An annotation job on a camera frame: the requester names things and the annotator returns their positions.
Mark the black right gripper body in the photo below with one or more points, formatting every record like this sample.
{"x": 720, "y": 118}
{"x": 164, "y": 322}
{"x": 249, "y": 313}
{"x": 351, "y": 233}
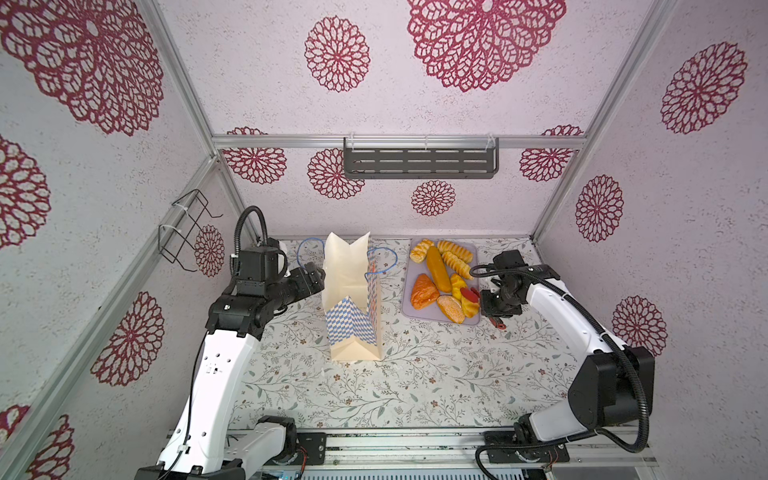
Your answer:
{"x": 494, "y": 304}

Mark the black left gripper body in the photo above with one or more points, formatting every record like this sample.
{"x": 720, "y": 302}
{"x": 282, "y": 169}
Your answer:
{"x": 296, "y": 286}

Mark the yellow bread roll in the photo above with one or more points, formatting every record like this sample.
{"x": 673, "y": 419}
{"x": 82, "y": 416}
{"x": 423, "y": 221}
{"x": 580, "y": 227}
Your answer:
{"x": 470, "y": 308}

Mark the checkered paper bakery bag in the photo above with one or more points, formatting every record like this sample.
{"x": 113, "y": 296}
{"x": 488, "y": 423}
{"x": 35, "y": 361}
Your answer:
{"x": 351, "y": 299}

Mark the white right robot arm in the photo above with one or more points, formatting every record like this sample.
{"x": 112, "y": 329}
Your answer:
{"x": 612, "y": 392}

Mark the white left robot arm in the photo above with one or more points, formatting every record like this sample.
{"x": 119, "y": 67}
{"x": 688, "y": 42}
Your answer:
{"x": 262, "y": 286}

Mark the yellow corn bread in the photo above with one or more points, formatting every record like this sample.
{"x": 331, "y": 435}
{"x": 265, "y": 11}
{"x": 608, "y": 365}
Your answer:
{"x": 458, "y": 283}

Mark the twisted bread lower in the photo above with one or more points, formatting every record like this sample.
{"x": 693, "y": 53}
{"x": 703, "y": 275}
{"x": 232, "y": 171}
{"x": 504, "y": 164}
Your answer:
{"x": 458, "y": 265}

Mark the striped bread roll left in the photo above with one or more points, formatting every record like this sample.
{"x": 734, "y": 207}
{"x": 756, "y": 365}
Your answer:
{"x": 419, "y": 251}

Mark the orange croissant pastry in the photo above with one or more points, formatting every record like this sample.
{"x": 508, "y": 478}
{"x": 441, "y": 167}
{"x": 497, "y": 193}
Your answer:
{"x": 423, "y": 293}

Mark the black wire wall rack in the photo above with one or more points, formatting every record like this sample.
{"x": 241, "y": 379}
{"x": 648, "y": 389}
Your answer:
{"x": 172, "y": 238}

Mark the grey wall shelf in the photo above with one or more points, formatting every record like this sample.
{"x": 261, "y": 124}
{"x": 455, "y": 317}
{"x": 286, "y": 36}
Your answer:
{"x": 425, "y": 163}

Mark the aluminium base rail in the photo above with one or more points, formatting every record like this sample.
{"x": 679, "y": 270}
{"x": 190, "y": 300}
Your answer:
{"x": 452, "y": 453}

